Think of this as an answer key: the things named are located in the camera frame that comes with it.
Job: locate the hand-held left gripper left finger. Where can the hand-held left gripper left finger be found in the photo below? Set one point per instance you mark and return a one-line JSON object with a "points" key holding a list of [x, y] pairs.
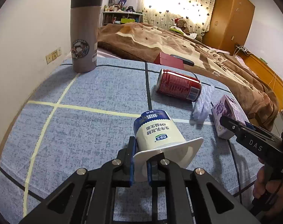
{"points": [[131, 168]]}

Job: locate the grey thermos tumbler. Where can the grey thermos tumbler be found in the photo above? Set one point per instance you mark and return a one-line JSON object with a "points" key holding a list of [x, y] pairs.
{"points": [[85, 28]]}

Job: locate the red soda can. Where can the red soda can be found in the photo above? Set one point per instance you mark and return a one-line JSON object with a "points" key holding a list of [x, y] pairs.
{"points": [[176, 85]]}

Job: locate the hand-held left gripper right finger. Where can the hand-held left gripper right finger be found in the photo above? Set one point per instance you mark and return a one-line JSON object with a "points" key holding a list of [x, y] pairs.
{"points": [[149, 170]]}

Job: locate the crumpled clear plastic bag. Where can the crumpled clear plastic bag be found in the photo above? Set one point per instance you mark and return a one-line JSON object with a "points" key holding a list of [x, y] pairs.
{"points": [[203, 105]]}

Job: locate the black remote control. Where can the black remote control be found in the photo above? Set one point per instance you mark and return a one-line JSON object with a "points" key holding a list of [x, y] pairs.
{"points": [[188, 61]]}

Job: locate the green tissue box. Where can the green tissue box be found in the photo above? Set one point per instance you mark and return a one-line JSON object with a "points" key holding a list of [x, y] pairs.
{"points": [[176, 29]]}

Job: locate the brown patterned blanket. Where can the brown patterned blanket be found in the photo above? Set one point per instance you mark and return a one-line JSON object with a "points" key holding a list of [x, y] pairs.
{"points": [[143, 42]]}

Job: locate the white power strip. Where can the white power strip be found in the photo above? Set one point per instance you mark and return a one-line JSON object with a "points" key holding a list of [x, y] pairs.
{"points": [[243, 49]]}

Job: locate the person's right hand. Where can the person's right hand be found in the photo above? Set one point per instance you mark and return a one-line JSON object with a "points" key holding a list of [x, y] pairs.
{"points": [[258, 179]]}

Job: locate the dark red box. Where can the dark red box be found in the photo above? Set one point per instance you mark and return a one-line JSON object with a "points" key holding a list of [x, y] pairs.
{"points": [[169, 60]]}

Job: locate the purple drink carton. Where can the purple drink carton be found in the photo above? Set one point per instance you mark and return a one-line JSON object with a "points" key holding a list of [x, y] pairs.
{"points": [[225, 112]]}

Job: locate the wooden wardrobe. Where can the wooden wardrobe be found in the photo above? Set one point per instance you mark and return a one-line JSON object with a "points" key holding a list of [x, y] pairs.
{"points": [[228, 21]]}

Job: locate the heart print curtain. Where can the heart print curtain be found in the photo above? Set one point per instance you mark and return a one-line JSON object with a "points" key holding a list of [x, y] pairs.
{"points": [[178, 0]]}

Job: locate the wooden headboard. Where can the wooden headboard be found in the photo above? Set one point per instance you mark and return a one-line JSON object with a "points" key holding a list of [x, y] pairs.
{"points": [[260, 74]]}

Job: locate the white and blue yogurt cup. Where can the white and blue yogurt cup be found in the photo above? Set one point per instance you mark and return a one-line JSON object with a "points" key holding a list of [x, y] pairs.
{"points": [[155, 135]]}

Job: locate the pink bed sheet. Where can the pink bed sheet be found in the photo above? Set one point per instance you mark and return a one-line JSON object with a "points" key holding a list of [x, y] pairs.
{"points": [[104, 52]]}

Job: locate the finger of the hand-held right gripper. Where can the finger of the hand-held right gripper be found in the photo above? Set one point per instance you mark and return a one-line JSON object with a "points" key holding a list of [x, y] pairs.
{"points": [[250, 125], [232, 127]]}

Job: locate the beige wall socket strip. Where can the beige wall socket strip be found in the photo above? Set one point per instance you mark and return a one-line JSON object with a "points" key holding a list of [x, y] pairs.
{"points": [[54, 56]]}

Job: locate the brown teddy bear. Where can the brown teddy bear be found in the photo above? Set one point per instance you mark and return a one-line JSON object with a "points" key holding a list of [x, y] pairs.
{"points": [[181, 24]]}

